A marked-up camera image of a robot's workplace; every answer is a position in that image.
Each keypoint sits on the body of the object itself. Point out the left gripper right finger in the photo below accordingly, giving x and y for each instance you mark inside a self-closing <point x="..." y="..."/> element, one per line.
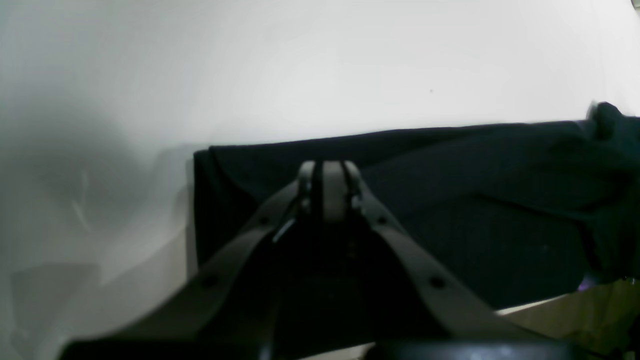
<point x="418" y="309"/>

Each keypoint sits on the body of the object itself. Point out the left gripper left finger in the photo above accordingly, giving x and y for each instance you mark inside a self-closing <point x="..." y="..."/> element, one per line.
<point x="229" y="310"/>

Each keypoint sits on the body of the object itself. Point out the black T-shirt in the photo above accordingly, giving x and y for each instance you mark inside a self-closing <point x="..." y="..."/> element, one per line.
<point x="516" y="212"/>

